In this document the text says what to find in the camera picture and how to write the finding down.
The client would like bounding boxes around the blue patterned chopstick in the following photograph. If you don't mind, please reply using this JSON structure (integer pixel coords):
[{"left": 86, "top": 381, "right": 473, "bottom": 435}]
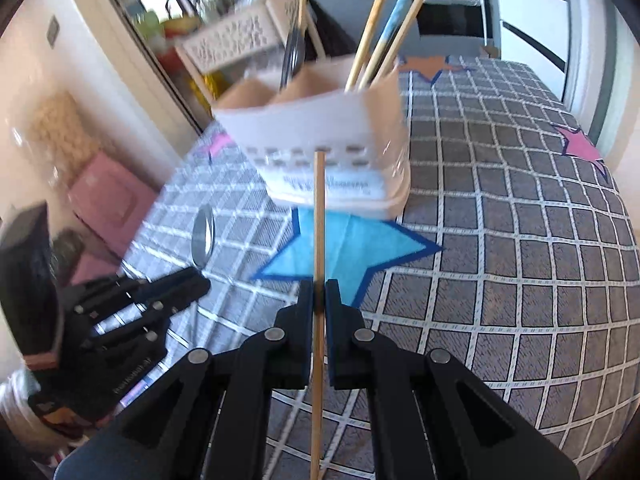
[{"left": 358, "top": 0, "right": 412, "bottom": 90}]

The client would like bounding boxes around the long bamboo chopstick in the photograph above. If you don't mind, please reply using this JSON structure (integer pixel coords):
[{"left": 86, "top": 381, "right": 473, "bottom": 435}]
[{"left": 371, "top": 0, "right": 424, "bottom": 84}]

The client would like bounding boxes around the black handled spoon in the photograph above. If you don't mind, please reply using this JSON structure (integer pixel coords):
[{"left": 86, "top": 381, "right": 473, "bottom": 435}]
[{"left": 280, "top": 25, "right": 306, "bottom": 90}]

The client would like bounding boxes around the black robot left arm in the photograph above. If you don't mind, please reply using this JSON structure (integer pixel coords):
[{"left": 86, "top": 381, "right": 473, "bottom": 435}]
[{"left": 1, "top": 204, "right": 314, "bottom": 479}]

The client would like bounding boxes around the pink cardboard box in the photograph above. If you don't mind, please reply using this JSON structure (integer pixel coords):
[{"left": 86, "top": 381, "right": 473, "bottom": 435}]
[{"left": 68, "top": 152, "right": 157, "bottom": 285}]

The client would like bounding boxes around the checkered grey tablecloth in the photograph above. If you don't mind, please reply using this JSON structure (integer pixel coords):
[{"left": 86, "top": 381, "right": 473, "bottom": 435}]
[{"left": 122, "top": 56, "right": 639, "bottom": 478}]

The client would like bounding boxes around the bag of pale balls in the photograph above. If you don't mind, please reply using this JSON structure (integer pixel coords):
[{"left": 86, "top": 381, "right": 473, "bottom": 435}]
[{"left": 21, "top": 91, "right": 102, "bottom": 188}]

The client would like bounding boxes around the white plastic utensil caddy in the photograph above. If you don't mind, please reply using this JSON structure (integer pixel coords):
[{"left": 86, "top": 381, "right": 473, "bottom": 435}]
[{"left": 214, "top": 55, "right": 411, "bottom": 220}]

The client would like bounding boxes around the white perforated storage cart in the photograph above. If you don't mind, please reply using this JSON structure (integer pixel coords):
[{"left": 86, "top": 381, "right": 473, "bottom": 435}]
[{"left": 175, "top": 0, "right": 302, "bottom": 110}]

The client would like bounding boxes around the brown cardboard box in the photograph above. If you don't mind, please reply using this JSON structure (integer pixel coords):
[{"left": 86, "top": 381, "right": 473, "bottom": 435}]
[{"left": 480, "top": 44, "right": 500, "bottom": 58}]

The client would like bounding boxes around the black built-in oven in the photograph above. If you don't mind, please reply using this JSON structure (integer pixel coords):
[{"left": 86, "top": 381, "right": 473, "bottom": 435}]
[{"left": 416, "top": 0, "right": 494, "bottom": 40}]

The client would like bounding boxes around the white refrigerator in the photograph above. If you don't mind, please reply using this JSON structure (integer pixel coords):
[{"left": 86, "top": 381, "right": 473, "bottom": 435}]
[{"left": 497, "top": 0, "right": 570, "bottom": 99}]

